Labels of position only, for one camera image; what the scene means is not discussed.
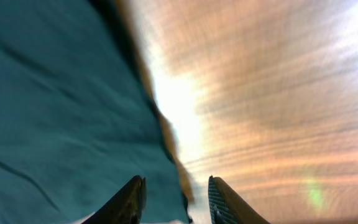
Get dark green shorts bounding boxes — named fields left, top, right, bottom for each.
left=0, top=0, right=189, bottom=223

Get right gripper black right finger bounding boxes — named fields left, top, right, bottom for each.
left=208, top=175, right=269, bottom=224

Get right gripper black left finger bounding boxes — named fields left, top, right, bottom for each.
left=83, top=175, right=147, bottom=224

